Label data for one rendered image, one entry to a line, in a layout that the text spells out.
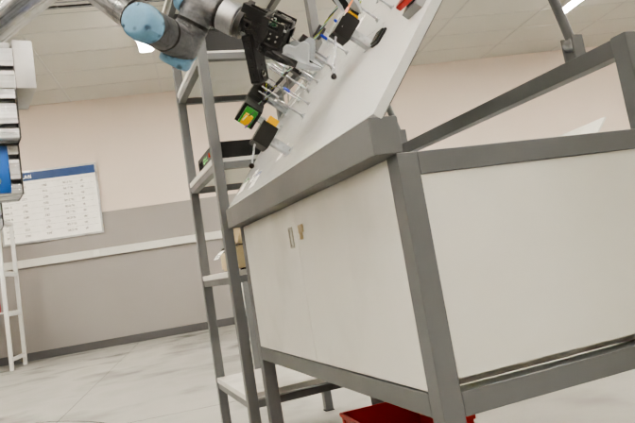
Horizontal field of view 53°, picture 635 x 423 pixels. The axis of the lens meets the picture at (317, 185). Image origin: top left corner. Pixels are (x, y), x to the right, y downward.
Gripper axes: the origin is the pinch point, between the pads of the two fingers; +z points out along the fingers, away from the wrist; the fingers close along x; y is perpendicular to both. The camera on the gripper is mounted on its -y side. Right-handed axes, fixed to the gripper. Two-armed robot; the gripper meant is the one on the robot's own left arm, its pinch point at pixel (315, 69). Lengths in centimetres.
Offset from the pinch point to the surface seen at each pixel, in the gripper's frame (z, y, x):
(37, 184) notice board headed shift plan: -401, -513, 432
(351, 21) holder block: 1.9, 10.6, 7.7
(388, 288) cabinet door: 35, -16, -36
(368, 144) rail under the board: 21.1, 6.8, -33.3
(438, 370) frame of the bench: 48, -16, -49
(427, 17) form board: 19.2, 24.6, -14.0
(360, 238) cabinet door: 26.5, -16.0, -26.3
